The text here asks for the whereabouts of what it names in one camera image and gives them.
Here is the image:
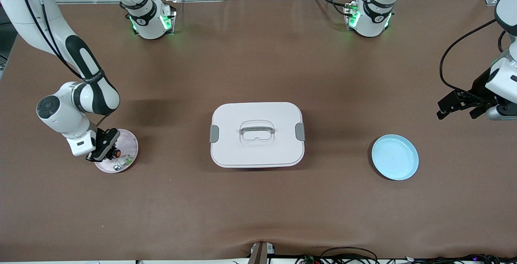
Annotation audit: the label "white lidded storage box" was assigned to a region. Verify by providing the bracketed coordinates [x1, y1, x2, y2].
[209, 102, 306, 169]

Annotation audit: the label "green white switch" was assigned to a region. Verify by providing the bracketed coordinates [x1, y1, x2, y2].
[113, 155, 136, 172]

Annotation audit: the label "brown table mat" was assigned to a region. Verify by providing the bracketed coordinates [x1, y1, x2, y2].
[0, 0, 517, 261]

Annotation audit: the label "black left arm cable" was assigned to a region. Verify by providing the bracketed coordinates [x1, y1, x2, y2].
[439, 19, 510, 95]

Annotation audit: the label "light blue round plate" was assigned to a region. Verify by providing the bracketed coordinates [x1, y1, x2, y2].
[371, 134, 420, 181]

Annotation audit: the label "pale pink round plate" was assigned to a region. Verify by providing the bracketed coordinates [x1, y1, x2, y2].
[94, 129, 139, 174]

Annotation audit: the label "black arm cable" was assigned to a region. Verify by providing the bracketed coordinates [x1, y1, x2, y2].
[18, 0, 83, 80]
[439, 19, 510, 95]

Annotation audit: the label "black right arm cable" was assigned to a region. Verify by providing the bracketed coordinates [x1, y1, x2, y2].
[18, 0, 83, 80]

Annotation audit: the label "tangled black cables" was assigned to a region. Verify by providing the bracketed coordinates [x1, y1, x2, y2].
[294, 247, 517, 264]

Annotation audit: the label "brown mount post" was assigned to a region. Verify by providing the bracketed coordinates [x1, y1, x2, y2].
[248, 241, 276, 264]

